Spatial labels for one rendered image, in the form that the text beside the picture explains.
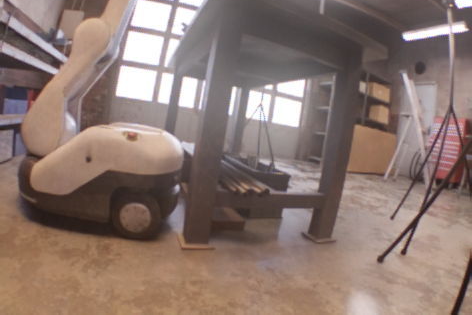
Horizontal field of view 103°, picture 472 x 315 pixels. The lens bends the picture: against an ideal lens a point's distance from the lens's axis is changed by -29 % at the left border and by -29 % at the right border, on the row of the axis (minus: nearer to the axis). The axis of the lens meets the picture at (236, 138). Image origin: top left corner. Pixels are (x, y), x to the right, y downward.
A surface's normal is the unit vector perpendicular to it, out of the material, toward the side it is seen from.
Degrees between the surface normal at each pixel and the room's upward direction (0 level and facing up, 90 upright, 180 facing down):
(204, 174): 90
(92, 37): 90
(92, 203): 90
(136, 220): 90
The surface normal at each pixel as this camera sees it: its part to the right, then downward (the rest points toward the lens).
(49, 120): 0.28, 0.09
